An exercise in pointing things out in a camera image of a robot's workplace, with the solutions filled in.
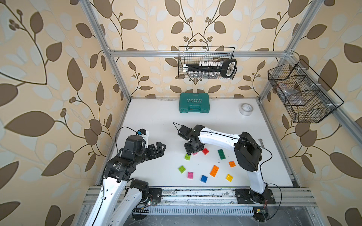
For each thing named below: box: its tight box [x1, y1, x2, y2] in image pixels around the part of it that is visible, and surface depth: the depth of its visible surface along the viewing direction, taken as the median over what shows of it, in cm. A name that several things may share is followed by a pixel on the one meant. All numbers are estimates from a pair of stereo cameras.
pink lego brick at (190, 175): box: [187, 171, 194, 179], surface depth 82 cm
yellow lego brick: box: [225, 173, 234, 183], surface depth 82 cm
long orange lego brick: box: [209, 164, 220, 178], surface depth 84 cm
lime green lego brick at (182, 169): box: [178, 165, 187, 174], surface depth 84 cm
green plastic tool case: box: [179, 92, 210, 114], surface depth 114 cm
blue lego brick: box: [200, 174, 208, 184], surface depth 81 cm
